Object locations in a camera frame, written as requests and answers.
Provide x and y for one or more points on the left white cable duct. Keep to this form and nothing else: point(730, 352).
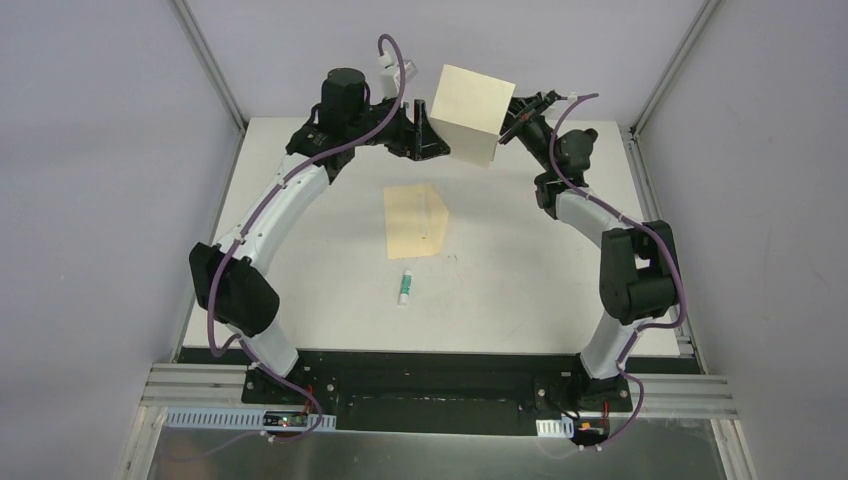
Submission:
point(247, 419)

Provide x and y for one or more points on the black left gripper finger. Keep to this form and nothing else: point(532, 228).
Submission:
point(429, 148)
point(421, 125)

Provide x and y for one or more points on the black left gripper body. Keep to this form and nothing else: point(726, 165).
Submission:
point(411, 132)

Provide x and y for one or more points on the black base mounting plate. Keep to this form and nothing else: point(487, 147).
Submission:
point(465, 394)

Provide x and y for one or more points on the cream paper envelope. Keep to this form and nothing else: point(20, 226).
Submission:
point(416, 220)

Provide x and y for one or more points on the white cable duct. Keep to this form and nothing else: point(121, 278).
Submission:
point(247, 419)
point(555, 428)

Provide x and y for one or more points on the green white glue stick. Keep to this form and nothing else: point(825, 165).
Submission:
point(405, 288)

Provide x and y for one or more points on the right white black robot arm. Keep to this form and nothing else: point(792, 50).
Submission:
point(638, 276)

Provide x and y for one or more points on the right white cable duct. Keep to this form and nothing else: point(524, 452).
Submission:
point(555, 428)

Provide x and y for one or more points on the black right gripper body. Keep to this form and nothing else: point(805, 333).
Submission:
point(532, 129)

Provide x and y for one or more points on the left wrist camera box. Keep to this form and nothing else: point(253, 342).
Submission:
point(390, 75)

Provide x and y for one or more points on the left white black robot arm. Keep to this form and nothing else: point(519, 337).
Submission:
point(229, 276)

